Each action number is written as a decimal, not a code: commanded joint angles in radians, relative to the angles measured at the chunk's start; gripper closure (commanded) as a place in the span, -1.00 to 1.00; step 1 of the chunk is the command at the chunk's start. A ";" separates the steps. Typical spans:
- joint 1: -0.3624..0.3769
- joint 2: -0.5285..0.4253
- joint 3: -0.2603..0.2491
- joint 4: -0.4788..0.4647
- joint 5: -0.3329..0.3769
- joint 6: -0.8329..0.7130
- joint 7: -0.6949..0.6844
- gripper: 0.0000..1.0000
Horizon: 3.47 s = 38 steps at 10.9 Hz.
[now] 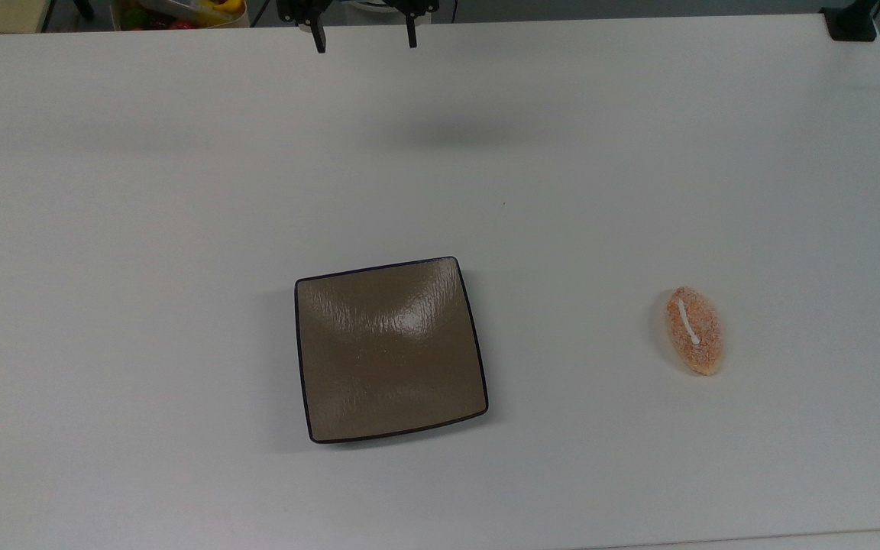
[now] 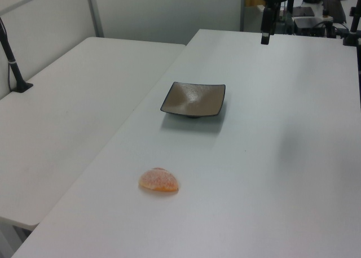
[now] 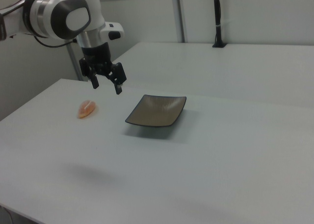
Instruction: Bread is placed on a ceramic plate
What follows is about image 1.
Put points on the orange sugared bread roll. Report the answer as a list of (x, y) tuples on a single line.
[(693, 330)]

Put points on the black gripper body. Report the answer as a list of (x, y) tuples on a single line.
[(296, 7)]

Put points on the black table clamp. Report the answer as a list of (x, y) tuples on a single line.
[(850, 21)]

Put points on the square brown ceramic plate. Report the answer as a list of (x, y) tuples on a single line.
[(390, 351)]

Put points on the box of toy fruits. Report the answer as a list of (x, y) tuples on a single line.
[(180, 12)]

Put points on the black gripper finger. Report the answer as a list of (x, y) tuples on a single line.
[(319, 37), (411, 30)]

